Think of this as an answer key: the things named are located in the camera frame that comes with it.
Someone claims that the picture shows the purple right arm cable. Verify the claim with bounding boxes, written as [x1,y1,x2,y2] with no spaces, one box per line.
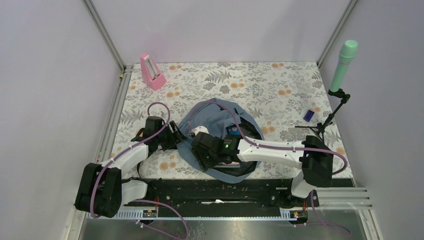
[187,100,352,237]

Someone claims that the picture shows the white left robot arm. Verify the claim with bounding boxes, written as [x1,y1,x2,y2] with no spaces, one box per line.
[74,116,187,218]

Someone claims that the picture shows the purple toy brick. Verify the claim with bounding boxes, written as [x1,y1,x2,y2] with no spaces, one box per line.
[303,109,315,122]

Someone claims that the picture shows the blue round package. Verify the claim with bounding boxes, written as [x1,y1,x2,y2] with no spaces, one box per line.
[213,124,242,169]

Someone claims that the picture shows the blue student backpack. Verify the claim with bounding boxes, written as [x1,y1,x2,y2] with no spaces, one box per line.
[177,98,264,184]

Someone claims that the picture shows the pink metronome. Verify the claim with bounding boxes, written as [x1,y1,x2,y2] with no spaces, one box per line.
[140,53,167,91]

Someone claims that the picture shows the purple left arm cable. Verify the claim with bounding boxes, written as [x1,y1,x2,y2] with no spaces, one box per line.
[90,101,190,240]

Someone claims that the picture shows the black tripod stand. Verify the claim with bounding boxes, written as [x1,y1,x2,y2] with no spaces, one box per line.
[294,88,351,142]

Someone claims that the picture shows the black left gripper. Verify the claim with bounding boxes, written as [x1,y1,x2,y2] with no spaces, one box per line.
[156,120,186,151]

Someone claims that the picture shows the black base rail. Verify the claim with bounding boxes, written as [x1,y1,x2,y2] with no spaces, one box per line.
[115,179,320,220]

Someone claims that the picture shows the floral tablecloth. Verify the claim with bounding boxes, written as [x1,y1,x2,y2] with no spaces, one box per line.
[107,61,355,180]

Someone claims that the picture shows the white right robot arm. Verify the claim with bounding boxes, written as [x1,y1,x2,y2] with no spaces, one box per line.
[191,132,333,206]

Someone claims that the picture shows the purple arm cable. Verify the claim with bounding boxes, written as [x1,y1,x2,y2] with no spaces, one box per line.
[187,100,352,237]
[90,101,190,240]

